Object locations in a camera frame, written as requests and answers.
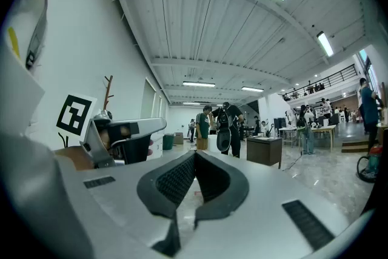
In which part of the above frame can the brown wooden coat rack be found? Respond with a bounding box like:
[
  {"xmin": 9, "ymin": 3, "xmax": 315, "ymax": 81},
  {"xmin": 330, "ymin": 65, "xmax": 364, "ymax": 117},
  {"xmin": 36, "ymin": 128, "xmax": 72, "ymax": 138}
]
[{"xmin": 102, "ymin": 75, "xmax": 115, "ymax": 112}]

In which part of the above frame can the white printed t-shirt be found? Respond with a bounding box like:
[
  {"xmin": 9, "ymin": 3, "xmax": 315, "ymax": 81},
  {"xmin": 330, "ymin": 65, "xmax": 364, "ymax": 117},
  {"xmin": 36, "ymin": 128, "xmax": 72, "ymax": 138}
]
[{"xmin": 5, "ymin": 0, "xmax": 51, "ymax": 82}]

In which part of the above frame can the black balcony railing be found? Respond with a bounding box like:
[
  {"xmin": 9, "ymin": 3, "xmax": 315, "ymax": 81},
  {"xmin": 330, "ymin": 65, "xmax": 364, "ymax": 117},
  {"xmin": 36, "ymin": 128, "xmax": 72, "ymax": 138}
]
[{"xmin": 283, "ymin": 64, "xmax": 358, "ymax": 101}]

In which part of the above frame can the white table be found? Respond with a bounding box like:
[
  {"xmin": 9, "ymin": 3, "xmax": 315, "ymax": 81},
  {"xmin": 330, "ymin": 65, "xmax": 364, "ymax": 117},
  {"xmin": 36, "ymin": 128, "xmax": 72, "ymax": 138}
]
[{"xmin": 278, "ymin": 126, "xmax": 298, "ymax": 149}]

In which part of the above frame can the white sink cabinet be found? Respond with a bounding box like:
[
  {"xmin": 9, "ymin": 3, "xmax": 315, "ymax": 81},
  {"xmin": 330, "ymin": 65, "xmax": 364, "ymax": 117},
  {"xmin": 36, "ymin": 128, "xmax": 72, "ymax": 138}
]
[{"xmin": 150, "ymin": 132, "xmax": 164, "ymax": 159}]

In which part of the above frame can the grey shoulder strap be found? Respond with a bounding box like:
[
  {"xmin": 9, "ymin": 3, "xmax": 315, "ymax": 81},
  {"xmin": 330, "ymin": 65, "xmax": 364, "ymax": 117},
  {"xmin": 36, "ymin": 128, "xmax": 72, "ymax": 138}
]
[{"xmin": 25, "ymin": 0, "xmax": 49, "ymax": 71}]

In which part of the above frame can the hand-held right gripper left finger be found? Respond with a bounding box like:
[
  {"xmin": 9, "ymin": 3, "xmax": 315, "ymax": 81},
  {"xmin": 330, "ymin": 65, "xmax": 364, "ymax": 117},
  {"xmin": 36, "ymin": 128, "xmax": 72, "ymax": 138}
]
[{"xmin": 74, "ymin": 150, "xmax": 197, "ymax": 259}]

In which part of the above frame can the black backpack device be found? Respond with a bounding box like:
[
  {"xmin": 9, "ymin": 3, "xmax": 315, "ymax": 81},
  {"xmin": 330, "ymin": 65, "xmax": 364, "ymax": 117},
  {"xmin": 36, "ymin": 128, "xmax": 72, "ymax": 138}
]
[{"xmin": 215, "ymin": 106, "xmax": 233, "ymax": 153}]

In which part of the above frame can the teal vacuum cleaner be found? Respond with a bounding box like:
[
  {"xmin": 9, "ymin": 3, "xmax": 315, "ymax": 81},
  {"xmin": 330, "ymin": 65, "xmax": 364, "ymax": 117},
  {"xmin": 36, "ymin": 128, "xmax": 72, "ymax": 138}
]
[{"xmin": 356, "ymin": 144, "xmax": 387, "ymax": 183}]

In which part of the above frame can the person's left forearm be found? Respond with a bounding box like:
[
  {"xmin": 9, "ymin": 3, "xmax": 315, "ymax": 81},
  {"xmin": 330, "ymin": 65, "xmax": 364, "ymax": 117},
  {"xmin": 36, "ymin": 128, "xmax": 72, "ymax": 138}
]
[{"xmin": 55, "ymin": 146, "xmax": 95, "ymax": 171}]

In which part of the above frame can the light wooden table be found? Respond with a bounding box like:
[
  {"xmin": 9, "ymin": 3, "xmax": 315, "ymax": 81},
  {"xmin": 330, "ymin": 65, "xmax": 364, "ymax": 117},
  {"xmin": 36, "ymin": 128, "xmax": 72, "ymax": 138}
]
[{"xmin": 309, "ymin": 124, "xmax": 338, "ymax": 153}]

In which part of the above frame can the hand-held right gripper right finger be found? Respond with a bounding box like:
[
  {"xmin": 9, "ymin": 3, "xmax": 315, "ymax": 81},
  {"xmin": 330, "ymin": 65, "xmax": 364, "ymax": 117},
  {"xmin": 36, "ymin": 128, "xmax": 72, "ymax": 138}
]
[{"xmin": 181, "ymin": 150, "xmax": 353, "ymax": 259}]

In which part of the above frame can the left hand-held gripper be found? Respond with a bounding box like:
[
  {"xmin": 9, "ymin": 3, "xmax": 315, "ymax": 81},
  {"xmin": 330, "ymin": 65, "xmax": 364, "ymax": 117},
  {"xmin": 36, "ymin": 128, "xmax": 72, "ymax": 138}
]
[{"xmin": 56, "ymin": 93, "xmax": 168, "ymax": 170}]

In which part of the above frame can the dark green bin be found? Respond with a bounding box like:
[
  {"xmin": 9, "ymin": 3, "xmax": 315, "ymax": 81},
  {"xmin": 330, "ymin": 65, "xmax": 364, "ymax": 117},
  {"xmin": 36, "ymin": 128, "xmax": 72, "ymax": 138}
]
[{"xmin": 162, "ymin": 133, "xmax": 175, "ymax": 151}]

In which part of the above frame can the dark wooden desk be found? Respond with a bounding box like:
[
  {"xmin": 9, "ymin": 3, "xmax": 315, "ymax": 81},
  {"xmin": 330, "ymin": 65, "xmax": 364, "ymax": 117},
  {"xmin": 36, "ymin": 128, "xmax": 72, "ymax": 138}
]
[{"xmin": 246, "ymin": 136, "xmax": 283, "ymax": 170}]

